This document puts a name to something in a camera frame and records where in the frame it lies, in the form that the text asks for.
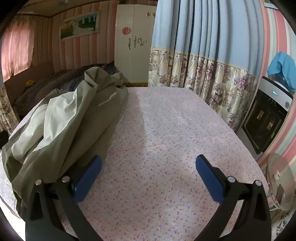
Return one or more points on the yellow toy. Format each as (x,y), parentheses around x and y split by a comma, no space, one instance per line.
(30,83)

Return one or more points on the white wardrobe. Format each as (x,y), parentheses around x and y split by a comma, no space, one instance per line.
(136,62)

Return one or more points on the electric fan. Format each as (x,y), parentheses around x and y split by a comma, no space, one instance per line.
(277,176)

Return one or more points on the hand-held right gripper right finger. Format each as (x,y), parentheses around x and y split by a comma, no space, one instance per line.
(210,179)

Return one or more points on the black water dispenser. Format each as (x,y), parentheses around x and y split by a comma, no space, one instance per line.
(261,120)

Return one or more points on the olive and cream jacket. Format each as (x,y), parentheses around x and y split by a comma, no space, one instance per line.
(69,129)

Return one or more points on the pink window curtain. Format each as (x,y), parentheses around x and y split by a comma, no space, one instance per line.
(16,46)

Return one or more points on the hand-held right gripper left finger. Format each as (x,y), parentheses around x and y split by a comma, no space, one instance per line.
(89,178)

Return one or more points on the framed wall picture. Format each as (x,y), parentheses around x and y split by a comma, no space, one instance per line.
(81,25)

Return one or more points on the blue cloth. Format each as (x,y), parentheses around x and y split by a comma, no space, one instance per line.
(281,63)

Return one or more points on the striped blanket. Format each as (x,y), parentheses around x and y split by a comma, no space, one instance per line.
(69,84)

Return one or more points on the blue curtain with floral hem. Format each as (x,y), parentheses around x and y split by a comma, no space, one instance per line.
(7,109)
(196,34)

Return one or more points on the brown bed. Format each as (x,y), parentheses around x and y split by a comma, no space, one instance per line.
(34,92)

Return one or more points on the red paper flower decoration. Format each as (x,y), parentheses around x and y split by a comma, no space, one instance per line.
(126,30)

